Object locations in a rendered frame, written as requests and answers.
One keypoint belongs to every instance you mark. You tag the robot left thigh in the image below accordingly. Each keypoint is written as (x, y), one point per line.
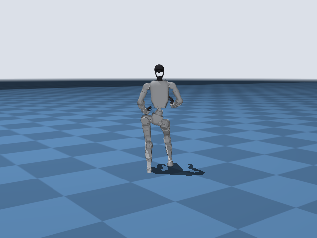
(147, 130)

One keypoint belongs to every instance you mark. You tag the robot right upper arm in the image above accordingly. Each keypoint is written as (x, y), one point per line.
(176, 93)

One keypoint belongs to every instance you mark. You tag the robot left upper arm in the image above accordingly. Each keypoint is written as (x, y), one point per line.
(143, 93)

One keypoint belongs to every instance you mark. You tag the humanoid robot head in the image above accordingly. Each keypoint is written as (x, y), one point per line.
(159, 68)

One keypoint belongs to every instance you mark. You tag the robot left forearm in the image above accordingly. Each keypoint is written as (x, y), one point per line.
(143, 109)

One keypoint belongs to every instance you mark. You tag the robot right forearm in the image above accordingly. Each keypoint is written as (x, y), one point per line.
(174, 105)

